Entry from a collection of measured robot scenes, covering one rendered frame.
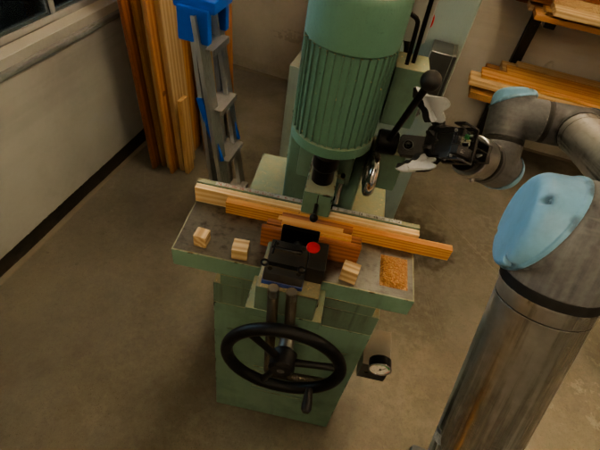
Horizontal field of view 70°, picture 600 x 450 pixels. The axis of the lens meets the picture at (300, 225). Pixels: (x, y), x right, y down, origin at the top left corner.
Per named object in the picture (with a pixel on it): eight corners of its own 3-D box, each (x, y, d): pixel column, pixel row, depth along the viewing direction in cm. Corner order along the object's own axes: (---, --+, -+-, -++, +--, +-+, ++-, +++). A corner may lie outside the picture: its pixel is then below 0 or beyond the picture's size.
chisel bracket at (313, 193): (299, 216, 105) (304, 190, 99) (308, 180, 115) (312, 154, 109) (329, 222, 105) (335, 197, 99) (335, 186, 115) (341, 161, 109)
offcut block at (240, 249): (249, 249, 107) (250, 240, 105) (246, 261, 105) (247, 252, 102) (234, 246, 107) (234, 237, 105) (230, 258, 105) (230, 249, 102)
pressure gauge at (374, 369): (363, 375, 119) (370, 362, 113) (364, 362, 122) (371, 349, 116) (386, 380, 119) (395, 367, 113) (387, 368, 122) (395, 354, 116)
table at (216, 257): (156, 294, 102) (154, 279, 98) (199, 207, 123) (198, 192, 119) (408, 350, 100) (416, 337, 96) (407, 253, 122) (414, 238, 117)
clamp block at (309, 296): (251, 308, 99) (253, 285, 93) (264, 263, 109) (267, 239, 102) (314, 321, 99) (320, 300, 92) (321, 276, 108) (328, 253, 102)
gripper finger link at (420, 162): (417, 168, 75) (447, 148, 80) (390, 166, 80) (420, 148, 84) (420, 184, 76) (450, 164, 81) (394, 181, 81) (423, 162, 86)
